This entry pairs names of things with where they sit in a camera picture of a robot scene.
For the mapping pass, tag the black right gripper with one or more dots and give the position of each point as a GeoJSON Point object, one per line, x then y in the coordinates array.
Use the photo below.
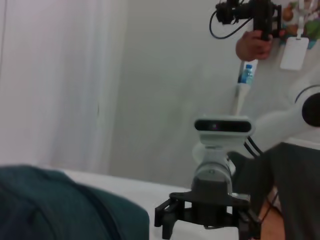
{"type": "Point", "coordinates": [212, 212]}

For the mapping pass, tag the dark teal insulated lunch bag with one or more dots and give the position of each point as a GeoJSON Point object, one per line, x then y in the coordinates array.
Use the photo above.
{"type": "Point", "coordinates": [62, 207]}

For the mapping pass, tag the black handheld camera rig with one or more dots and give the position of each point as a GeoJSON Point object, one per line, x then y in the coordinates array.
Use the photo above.
{"type": "Point", "coordinates": [262, 15]}

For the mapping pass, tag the silver and white right robot arm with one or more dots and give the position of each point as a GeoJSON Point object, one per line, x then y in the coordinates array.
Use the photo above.
{"type": "Point", "coordinates": [275, 125]}

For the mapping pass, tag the person's bare hand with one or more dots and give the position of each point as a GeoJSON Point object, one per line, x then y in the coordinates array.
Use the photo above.
{"type": "Point", "coordinates": [252, 46]}

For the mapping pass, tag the grey trousers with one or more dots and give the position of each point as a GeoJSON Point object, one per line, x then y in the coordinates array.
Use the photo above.
{"type": "Point", "coordinates": [295, 190]}

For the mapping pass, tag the white shirt with colourful print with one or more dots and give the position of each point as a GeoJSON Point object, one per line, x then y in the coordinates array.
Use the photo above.
{"type": "Point", "coordinates": [312, 30]}

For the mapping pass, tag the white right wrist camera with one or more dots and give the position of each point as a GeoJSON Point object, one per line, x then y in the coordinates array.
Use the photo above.
{"type": "Point", "coordinates": [222, 126]}

